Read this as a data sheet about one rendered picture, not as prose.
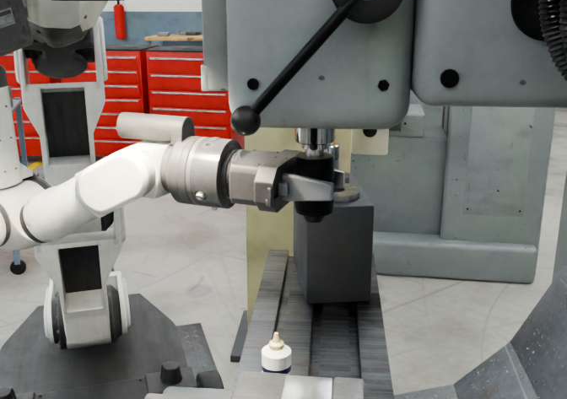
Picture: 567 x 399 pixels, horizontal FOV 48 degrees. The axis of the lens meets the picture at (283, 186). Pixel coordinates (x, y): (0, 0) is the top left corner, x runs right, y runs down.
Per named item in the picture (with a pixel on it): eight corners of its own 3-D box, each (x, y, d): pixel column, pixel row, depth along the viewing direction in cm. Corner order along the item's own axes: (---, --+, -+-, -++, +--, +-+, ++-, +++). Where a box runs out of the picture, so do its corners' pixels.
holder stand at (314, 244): (305, 304, 117) (306, 200, 112) (292, 257, 138) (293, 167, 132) (370, 301, 118) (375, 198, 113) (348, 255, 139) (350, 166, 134)
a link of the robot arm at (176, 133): (187, 214, 80) (109, 204, 83) (224, 189, 89) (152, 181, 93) (183, 125, 76) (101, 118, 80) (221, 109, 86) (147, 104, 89)
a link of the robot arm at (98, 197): (154, 191, 79) (79, 228, 85) (189, 171, 87) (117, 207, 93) (129, 143, 78) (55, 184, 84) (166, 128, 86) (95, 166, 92)
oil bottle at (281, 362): (260, 412, 87) (259, 339, 84) (263, 394, 91) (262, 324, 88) (289, 412, 87) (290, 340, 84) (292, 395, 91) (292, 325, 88)
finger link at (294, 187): (332, 204, 75) (283, 198, 77) (333, 177, 74) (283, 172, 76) (329, 207, 74) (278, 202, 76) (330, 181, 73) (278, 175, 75)
